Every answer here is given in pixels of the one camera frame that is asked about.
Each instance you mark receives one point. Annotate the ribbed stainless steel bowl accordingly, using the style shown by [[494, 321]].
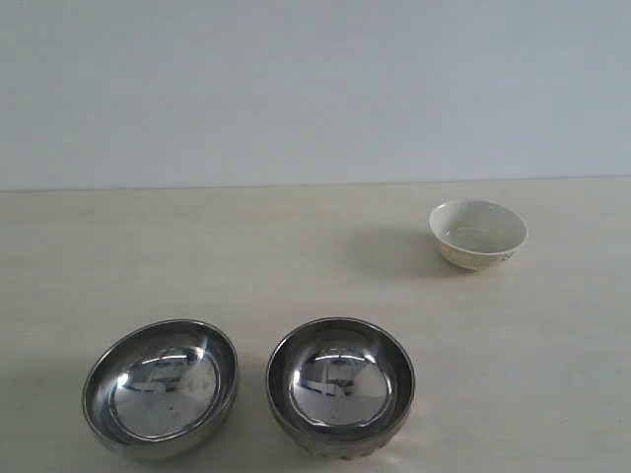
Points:
[[340, 387]]

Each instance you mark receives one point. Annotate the cream ceramic bowl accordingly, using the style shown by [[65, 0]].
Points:
[[475, 234]]

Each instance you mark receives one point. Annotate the smooth stainless steel bowl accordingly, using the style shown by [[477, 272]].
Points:
[[162, 391]]

